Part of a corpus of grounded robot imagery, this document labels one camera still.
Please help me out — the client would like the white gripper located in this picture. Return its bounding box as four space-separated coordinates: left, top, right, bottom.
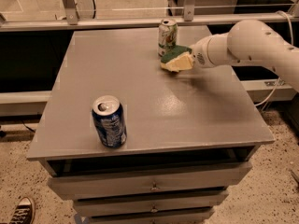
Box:
160 33 233 72

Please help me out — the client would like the green and yellow sponge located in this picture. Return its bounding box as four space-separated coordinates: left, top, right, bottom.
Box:
161 45 192 63

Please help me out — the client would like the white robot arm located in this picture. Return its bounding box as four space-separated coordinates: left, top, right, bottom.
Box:
161 20 299 91

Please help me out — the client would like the white green 7up can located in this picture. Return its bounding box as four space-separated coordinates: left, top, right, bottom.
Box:
158 19 178 56

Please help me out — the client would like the blue pepsi can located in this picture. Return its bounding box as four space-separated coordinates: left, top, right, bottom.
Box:
92 95 127 148

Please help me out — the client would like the grey drawer cabinet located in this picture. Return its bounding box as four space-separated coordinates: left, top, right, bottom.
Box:
26 25 276 224

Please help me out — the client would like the upper grey drawer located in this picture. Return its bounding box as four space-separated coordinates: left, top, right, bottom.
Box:
49 161 252 200

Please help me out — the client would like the grey drawer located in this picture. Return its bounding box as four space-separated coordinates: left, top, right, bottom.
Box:
74 189 228 217
49 161 252 200
90 208 214 224

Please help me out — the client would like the grey metal railing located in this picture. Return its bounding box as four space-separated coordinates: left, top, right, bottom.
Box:
0 0 298 32

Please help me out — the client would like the lower grey drawer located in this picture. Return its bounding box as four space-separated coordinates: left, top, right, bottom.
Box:
90 208 214 224

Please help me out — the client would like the middle grey drawer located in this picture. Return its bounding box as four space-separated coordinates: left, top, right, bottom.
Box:
74 189 228 217

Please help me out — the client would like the black white sneaker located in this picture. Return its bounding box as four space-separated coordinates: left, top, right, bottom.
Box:
8 197 35 224

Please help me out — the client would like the white cable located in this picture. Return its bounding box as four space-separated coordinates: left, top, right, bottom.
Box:
253 10 295 107

